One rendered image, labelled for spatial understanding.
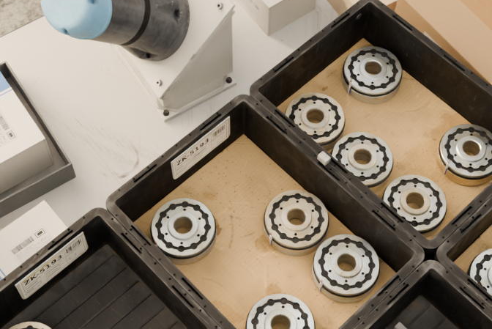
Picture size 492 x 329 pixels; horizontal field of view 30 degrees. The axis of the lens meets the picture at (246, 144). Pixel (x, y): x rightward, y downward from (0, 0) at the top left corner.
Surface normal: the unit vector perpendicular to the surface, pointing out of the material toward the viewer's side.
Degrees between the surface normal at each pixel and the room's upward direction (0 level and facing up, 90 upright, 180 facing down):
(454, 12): 0
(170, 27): 58
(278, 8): 90
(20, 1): 0
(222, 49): 90
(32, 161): 90
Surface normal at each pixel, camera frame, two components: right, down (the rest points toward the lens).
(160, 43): 0.32, 0.70
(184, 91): 0.54, 0.73
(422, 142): 0.00, -0.51
